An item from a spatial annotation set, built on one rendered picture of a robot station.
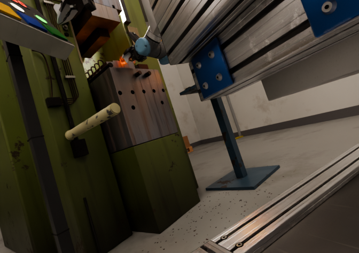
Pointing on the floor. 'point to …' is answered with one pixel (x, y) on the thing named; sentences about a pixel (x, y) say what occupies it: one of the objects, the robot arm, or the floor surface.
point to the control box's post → (38, 148)
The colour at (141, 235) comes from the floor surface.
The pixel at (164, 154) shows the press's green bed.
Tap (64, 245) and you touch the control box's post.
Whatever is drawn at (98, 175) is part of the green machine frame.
